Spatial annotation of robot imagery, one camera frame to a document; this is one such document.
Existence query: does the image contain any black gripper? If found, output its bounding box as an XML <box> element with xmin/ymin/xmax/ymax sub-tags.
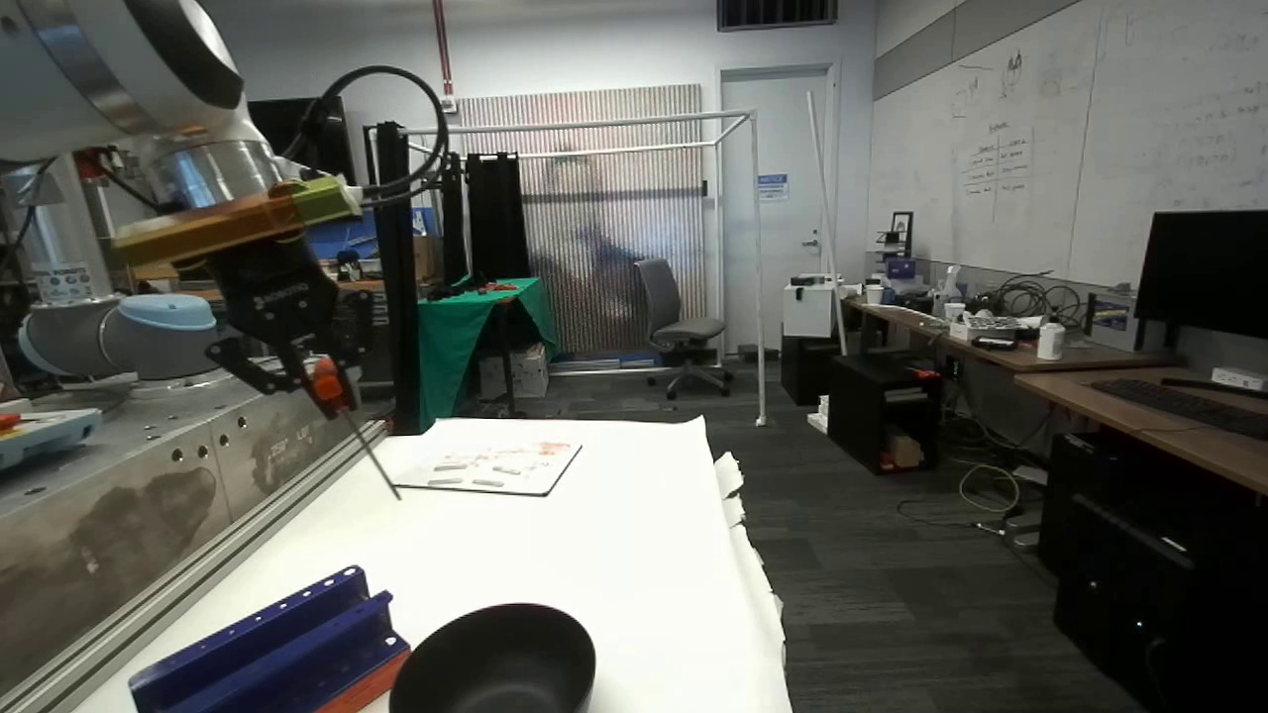
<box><xmin>206</xmin><ymin>241</ymin><xmax>361</xmax><ymax>412</ymax></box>

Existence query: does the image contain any orange handled tool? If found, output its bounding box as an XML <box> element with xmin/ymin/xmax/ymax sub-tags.
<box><xmin>303</xmin><ymin>351</ymin><xmax>398</xmax><ymax>493</ymax></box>

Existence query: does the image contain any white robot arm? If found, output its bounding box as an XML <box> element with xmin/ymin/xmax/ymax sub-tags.
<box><xmin>0</xmin><ymin>0</ymin><xmax>366</xmax><ymax>414</ymax></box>

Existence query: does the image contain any black bowl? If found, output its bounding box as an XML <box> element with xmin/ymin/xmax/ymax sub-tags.
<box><xmin>389</xmin><ymin>603</ymin><xmax>600</xmax><ymax>713</ymax></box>

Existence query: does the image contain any light blue robot joint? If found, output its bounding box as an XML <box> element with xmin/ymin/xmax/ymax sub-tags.
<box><xmin>15</xmin><ymin>291</ymin><xmax>218</xmax><ymax>380</ymax></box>

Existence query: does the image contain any white printed booklet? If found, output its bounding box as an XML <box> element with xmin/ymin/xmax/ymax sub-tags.
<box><xmin>398</xmin><ymin>441</ymin><xmax>581</xmax><ymax>497</ymax></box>

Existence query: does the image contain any blue metal rack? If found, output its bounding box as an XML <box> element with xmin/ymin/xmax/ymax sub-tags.
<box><xmin>127</xmin><ymin>566</ymin><xmax>411</xmax><ymax>713</ymax></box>

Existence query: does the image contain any grey office chair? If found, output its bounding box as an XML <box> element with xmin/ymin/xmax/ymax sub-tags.
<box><xmin>633</xmin><ymin>257</ymin><xmax>735</xmax><ymax>396</ymax></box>

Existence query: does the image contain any white table cloth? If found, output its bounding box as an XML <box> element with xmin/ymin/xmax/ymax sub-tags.
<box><xmin>73</xmin><ymin>418</ymin><xmax>793</xmax><ymax>713</ymax></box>

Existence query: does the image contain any black cabinet under desk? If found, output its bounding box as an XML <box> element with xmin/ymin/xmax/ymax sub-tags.
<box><xmin>827</xmin><ymin>357</ymin><xmax>942</xmax><ymax>475</ymax></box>

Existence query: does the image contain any white cup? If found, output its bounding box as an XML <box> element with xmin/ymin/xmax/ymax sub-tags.
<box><xmin>1036</xmin><ymin>319</ymin><xmax>1065</xmax><ymax>361</ymax></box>

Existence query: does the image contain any black desk monitor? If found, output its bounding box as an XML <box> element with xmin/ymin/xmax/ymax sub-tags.
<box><xmin>1137</xmin><ymin>211</ymin><xmax>1268</xmax><ymax>338</ymax></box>

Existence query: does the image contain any wooden desk right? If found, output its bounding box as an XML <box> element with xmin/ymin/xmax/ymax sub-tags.
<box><xmin>853</xmin><ymin>299</ymin><xmax>1268</xmax><ymax>493</ymax></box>

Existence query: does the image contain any aluminium table rail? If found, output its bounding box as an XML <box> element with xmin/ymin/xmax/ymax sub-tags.
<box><xmin>0</xmin><ymin>418</ymin><xmax>385</xmax><ymax>713</ymax></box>

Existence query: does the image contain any black vertical post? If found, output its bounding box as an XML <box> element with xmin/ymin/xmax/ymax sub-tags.
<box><xmin>373</xmin><ymin>124</ymin><xmax>422</xmax><ymax>435</ymax></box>

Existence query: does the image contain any black wall monitor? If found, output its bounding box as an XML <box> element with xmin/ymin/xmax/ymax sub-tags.
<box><xmin>245</xmin><ymin>97</ymin><xmax>361</xmax><ymax>232</ymax></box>

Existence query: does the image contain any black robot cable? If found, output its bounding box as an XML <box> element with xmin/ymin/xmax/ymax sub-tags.
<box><xmin>280</xmin><ymin>59</ymin><xmax>455</xmax><ymax>204</ymax></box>

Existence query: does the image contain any white metal frame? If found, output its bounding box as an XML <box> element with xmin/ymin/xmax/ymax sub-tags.
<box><xmin>451</xmin><ymin>107</ymin><xmax>768</xmax><ymax>376</ymax></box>

